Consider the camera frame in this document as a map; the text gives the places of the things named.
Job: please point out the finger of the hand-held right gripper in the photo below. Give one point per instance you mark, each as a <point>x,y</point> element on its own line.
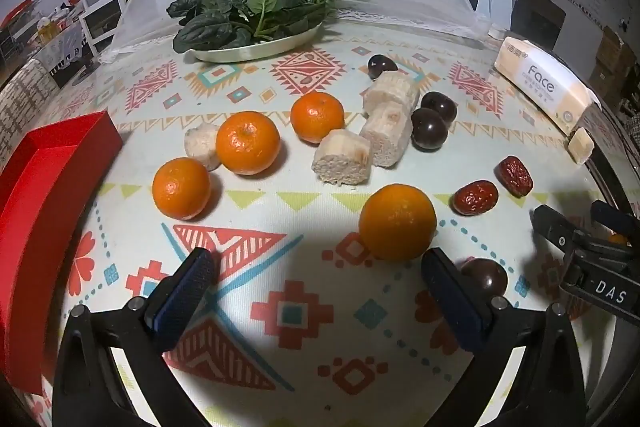
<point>612,217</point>
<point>552,227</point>

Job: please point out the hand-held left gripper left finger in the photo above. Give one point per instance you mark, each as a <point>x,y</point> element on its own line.
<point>185,297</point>

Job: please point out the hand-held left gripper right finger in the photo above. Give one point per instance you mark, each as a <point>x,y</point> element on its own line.
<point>450,302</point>

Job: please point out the dark brown chestnut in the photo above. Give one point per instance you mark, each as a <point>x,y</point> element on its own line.
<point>440,105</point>
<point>382,65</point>
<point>429,130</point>
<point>485,278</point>

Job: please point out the red jujube date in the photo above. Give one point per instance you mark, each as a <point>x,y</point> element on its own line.
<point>476,198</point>
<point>515,175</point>

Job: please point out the orange mandarin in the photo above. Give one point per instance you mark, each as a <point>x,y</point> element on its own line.
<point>317,117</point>
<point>247,143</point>
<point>397,223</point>
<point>181,188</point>

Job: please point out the peeled sugarcane chunk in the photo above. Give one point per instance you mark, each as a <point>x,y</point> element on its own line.
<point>392,92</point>
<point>387,139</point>
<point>342,159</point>

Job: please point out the red rectangular box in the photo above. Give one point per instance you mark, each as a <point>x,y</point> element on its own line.
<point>30,207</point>

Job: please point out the small cream sugarcane block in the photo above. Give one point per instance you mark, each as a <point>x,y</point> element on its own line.
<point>580,146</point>

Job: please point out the patterned tablecloth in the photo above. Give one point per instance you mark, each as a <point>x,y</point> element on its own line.
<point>280,217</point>

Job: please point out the cream tissue pack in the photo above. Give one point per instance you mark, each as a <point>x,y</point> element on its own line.
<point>542,77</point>

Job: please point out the small peeled sugarcane piece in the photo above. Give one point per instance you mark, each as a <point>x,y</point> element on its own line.
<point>199,146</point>

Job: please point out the brown cardboard boxes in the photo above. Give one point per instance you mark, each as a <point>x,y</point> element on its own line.
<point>615,57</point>

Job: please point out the small cream box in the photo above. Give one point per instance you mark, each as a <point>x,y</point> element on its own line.
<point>495,33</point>

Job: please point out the black cabinet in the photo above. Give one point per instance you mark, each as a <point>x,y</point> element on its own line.
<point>537,19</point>

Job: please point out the white appliance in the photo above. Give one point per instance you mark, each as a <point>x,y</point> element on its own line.
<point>492,2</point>

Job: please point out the pale oval plate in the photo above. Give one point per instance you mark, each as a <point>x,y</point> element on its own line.
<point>250,53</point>

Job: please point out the green spinach leaves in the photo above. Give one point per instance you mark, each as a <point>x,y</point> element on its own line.
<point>225,19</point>

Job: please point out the cluttered shelf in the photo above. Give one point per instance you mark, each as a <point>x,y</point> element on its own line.
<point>50,32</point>

